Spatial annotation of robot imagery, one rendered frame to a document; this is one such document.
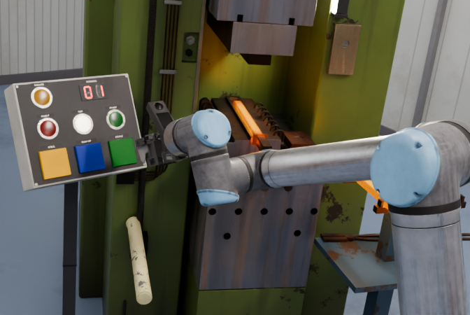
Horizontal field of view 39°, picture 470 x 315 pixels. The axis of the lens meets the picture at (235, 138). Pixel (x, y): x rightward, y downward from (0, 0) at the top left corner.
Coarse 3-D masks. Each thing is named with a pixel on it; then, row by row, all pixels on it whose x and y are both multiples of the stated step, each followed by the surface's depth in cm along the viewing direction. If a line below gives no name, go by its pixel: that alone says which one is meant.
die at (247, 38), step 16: (208, 16) 234; (224, 32) 209; (240, 32) 199; (256, 32) 200; (272, 32) 201; (288, 32) 202; (240, 48) 201; (256, 48) 202; (272, 48) 203; (288, 48) 204
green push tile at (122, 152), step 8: (112, 144) 186; (120, 144) 188; (128, 144) 189; (112, 152) 186; (120, 152) 187; (128, 152) 189; (112, 160) 186; (120, 160) 187; (128, 160) 188; (136, 160) 190
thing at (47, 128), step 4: (48, 120) 177; (44, 124) 176; (48, 124) 177; (52, 124) 178; (40, 128) 176; (44, 128) 176; (48, 128) 177; (52, 128) 178; (44, 132) 176; (48, 132) 177; (52, 132) 177
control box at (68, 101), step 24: (24, 96) 175; (72, 96) 183; (96, 96) 186; (120, 96) 191; (24, 120) 174; (72, 120) 181; (96, 120) 185; (24, 144) 173; (48, 144) 177; (72, 144) 180; (24, 168) 175; (72, 168) 179; (120, 168) 187
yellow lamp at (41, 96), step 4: (36, 92) 177; (40, 92) 177; (44, 92) 178; (36, 96) 176; (40, 96) 177; (44, 96) 178; (48, 96) 178; (36, 100) 176; (40, 100) 177; (44, 100) 177; (48, 100) 178; (40, 104) 177; (44, 104) 177
